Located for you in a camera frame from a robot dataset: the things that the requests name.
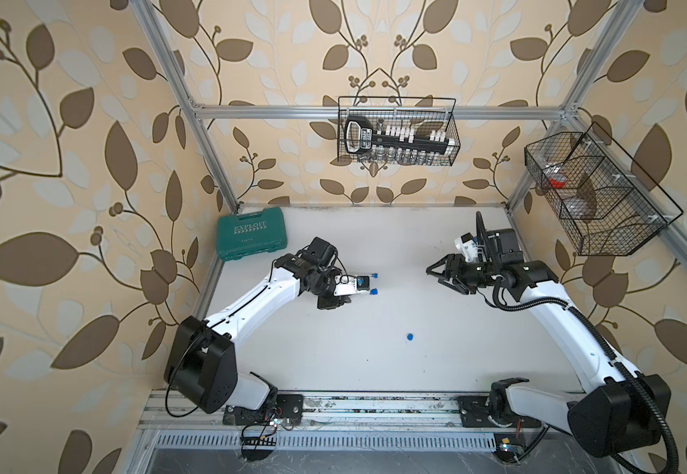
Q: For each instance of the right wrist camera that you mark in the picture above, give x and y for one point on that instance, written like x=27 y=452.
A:
x=468 y=247

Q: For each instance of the red item in basket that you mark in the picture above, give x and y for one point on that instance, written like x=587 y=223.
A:
x=555 y=177

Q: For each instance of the green plastic tool case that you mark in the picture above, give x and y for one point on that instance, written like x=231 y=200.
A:
x=248 y=234

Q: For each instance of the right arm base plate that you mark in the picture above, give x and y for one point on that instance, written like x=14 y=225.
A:
x=476 y=412

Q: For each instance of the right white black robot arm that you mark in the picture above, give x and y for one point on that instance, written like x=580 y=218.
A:
x=619 y=408

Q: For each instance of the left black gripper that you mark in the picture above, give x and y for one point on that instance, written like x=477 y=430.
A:
x=331 y=302

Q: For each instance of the black socket holder set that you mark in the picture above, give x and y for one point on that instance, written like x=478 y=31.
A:
x=362 y=135

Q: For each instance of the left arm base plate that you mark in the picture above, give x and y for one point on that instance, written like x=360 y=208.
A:
x=285 y=409

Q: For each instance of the black wire basket right wall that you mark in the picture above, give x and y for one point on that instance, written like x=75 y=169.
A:
x=613 y=204

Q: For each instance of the aluminium front rail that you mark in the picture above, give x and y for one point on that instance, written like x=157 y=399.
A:
x=359 y=410

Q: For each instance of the black wire basket wall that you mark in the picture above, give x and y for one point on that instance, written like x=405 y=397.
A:
x=613 y=204
x=407 y=111

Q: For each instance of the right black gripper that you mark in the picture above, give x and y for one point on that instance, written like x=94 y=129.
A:
x=457 y=281

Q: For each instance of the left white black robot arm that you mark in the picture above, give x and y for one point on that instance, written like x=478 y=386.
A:
x=202 y=364

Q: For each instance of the black wire basket back wall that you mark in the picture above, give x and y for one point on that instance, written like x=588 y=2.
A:
x=407 y=111

